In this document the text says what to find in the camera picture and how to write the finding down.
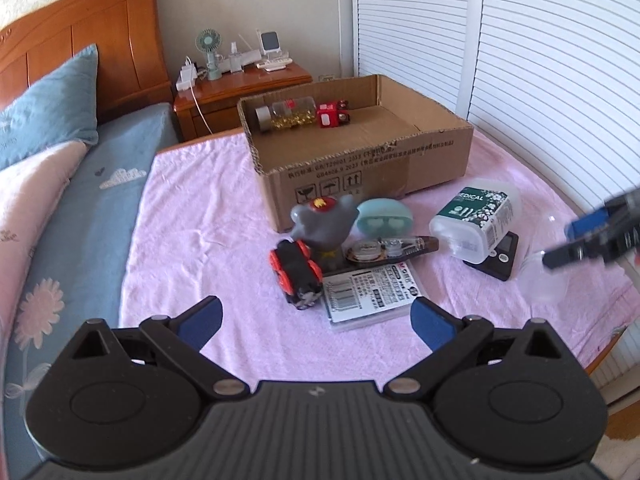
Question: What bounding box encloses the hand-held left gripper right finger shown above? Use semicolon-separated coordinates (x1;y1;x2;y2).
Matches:
384;297;572;400

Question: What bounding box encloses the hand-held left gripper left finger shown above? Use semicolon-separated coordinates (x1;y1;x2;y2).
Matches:
69;296;250;401

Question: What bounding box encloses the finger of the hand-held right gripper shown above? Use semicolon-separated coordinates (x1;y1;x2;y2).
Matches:
565;194;640;242
542;231;640;269

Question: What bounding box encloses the clear case with printed label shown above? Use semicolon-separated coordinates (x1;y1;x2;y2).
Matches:
320;259;427;332

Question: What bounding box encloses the black digital pocket scale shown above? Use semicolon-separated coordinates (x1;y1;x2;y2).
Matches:
462;231;521;281

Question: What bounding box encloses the clear correction tape dispenser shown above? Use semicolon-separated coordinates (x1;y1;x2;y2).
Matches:
345;235;441;265

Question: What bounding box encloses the white cotton swab container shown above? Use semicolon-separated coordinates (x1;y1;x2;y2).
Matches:
429;178;522;266

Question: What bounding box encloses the black orange toy car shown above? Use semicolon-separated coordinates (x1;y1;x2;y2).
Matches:
270;239;325;309

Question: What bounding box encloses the mint green earbud case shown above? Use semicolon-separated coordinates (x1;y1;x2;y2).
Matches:
356;197;414;239

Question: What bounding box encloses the brown cardboard box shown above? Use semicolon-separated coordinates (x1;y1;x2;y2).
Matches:
236;74;474;233

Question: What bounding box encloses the clear bottle of yellow capsules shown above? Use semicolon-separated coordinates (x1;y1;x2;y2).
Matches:
255;97;318;134

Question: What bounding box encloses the red toy truck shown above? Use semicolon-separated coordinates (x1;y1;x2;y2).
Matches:
316;101;352;130

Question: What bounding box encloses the pink blanket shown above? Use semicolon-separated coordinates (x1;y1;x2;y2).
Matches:
119;125;637;402

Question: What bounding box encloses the blue bedsheet with clouds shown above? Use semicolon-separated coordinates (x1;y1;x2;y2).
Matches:
0;102;181;480

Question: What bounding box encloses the white louvered closet door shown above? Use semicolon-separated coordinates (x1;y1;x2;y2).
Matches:
470;0;640;222
352;0;485;122

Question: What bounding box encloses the pink floral pillow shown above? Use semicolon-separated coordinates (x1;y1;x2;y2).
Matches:
0;140;89;382

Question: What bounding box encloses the wooden nightstand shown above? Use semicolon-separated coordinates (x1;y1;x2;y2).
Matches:
173;61;314;142

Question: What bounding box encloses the white charger plug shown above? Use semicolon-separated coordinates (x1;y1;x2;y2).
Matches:
176;57;199;92

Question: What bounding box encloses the blue pillow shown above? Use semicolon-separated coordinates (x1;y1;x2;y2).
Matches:
0;44;100;172

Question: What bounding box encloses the long white box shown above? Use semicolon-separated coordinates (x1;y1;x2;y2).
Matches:
220;49;264;69

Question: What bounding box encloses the small green desk fan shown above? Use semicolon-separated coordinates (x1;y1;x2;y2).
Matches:
196;29;224;82

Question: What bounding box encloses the wooden headboard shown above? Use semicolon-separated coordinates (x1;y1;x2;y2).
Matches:
0;0;174;126

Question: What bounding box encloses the white charging cable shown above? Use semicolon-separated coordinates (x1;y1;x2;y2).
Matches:
188;87;214;134

